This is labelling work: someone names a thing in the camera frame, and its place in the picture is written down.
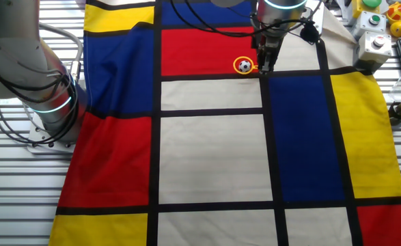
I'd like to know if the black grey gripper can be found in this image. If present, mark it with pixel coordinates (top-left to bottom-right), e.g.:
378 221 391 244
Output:
255 33 284 75

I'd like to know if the yellow bubble ring wand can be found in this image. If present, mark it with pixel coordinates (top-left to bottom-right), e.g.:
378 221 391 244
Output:
232 55 259 75

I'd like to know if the colour block patterned cloth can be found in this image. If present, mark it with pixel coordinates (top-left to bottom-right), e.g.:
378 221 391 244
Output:
49 0 401 246

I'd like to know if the grey box with green button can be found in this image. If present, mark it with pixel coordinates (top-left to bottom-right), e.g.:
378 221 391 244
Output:
355 10 388 38

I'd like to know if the yellow box with green button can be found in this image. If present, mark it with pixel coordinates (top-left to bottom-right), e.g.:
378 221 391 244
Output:
352 0 383 19

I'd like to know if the orange yellow toy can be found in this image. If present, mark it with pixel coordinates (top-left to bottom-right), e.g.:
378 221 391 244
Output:
387 1 401 25

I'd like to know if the black round cable holder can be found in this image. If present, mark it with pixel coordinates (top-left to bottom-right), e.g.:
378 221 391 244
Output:
299 22 321 44

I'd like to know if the long black cable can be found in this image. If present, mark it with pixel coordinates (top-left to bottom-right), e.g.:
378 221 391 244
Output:
185 0 309 38
169 0 259 38

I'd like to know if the grey corrugated hose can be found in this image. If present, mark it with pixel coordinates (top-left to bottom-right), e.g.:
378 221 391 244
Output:
38 22 85 74

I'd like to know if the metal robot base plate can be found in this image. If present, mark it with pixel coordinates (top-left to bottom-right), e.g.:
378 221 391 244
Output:
27 112 77 154

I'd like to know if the black base cable bundle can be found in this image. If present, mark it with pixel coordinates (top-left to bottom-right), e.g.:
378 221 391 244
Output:
0 54 81 148

